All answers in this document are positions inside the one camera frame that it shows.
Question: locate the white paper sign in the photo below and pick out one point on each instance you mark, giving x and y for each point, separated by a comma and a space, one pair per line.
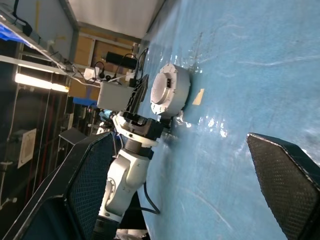
27, 147

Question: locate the blue plastic cover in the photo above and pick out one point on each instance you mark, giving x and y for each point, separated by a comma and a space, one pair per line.
7, 32

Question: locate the dark flat panel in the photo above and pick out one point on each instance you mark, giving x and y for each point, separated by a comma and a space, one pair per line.
72, 136

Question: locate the silver motor stator housing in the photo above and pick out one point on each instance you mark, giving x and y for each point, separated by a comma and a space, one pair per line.
181, 95

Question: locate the fluorescent tube light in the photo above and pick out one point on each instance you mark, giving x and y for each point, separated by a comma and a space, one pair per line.
32, 81

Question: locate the blue plastic table sheet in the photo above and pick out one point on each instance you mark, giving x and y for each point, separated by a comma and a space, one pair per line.
225, 175

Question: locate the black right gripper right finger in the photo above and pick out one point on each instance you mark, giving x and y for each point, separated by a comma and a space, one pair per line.
287, 187

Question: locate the white fabric backdrop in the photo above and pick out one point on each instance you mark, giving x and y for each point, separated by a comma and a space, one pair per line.
112, 15

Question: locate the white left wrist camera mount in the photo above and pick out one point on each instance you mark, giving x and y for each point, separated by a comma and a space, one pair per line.
112, 96

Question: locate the brown wooden panel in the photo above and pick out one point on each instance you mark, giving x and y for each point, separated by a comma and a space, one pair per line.
85, 50

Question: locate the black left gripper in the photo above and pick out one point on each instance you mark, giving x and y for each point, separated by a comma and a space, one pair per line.
152, 128

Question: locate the white power adapter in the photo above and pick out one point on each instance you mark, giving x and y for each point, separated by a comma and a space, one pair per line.
89, 73

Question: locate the grey metal frame post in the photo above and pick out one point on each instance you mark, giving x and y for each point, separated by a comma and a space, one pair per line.
72, 32

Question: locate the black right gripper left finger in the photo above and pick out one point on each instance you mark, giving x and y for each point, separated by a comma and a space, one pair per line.
82, 187

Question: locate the tan tape piece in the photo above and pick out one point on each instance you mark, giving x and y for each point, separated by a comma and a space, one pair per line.
198, 97

